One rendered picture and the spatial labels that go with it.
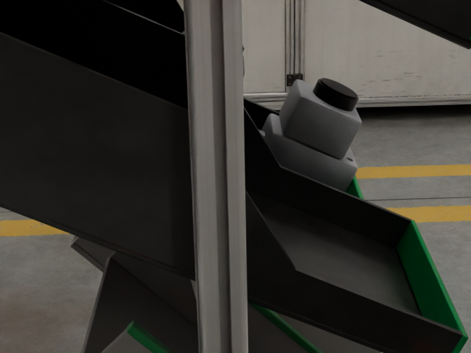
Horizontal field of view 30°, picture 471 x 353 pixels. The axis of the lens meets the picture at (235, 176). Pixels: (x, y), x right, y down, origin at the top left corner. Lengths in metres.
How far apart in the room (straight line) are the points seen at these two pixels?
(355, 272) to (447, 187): 3.26
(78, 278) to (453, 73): 2.31
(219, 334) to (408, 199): 3.24
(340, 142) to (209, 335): 0.24
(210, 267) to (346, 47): 4.04
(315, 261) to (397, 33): 3.97
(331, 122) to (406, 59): 3.89
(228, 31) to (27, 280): 2.77
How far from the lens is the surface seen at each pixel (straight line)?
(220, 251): 0.37
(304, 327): 0.75
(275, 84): 4.40
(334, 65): 4.41
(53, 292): 2.98
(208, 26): 0.33
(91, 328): 0.48
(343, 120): 0.58
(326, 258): 0.48
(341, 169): 0.59
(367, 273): 0.49
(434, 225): 3.40
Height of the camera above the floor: 1.44
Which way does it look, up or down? 22 degrees down
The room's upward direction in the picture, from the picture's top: 1 degrees counter-clockwise
